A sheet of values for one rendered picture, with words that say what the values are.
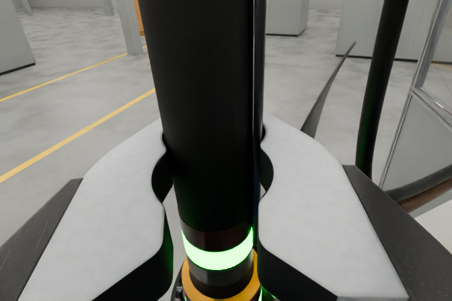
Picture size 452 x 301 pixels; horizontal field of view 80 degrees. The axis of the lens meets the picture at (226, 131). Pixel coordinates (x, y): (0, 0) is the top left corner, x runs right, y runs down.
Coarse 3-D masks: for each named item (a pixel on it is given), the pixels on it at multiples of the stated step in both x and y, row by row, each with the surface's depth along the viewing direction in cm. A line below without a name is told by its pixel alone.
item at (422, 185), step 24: (384, 0) 12; (408, 0) 11; (384, 24) 12; (384, 48) 12; (384, 72) 13; (384, 96) 13; (360, 120) 15; (360, 144) 15; (360, 168) 16; (408, 192) 21
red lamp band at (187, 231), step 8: (248, 216) 11; (184, 224) 11; (240, 224) 11; (248, 224) 12; (184, 232) 12; (192, 232) 11; (200, 232) 11; (208, 232) 11; (216, 232) 11; (224, 232) 11; (232, 232) 11; (240, 232) 11; (248, 232) 12; (192, 240) 11; (200, 240) 11; (208, 240) 11; (216, 240) 11; (224, 240) 11; (232, 240) 11; (240, 240) 11; (200, 248) 11; (208, 248) 11; (216, 248) 11; (224, 248) 11
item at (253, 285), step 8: (256, 256) 15; (184, 264) 15; (256, 264) 15; (184, 272) 14; (256, 272) 14; (184, 280) 14; (256, 280) 14; (184, 288) 14; (192, 288) 14; (248, 288) 13; (256, 288) 14; (192, 296) 13; (200, 296) 13; (240, 296) 13; (248, 296) 13
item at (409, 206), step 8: (440, 184) 23; (448, 184) 23; (424, 192) 22; (432, 192) 23; (440, 192) 23; (400, 200) 22; (408, 200) 22; (416, 200) 22; (424, 200) 22; (408, 208) 21; (416, 208) 22
